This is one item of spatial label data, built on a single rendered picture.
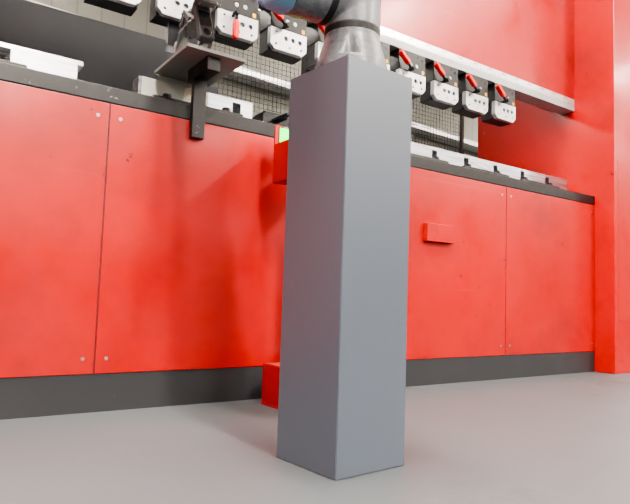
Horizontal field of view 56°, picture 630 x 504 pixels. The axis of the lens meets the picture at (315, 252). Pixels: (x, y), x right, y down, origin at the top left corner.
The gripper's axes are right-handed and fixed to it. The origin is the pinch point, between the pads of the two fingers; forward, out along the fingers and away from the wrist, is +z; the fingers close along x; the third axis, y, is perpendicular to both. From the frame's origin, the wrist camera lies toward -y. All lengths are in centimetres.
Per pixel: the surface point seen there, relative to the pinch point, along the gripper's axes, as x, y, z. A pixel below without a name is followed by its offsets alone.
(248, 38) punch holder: -22.8, 14.1, -9.6
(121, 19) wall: -71, 362, 95
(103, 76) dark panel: 10, 52, 30
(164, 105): 8.6, -15.1, 8.2
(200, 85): -1.2, -11.6, 1.1
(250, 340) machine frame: -23, -59, 59
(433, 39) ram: -111, 31, -28
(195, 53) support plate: 3.9, -13.6, -8.3
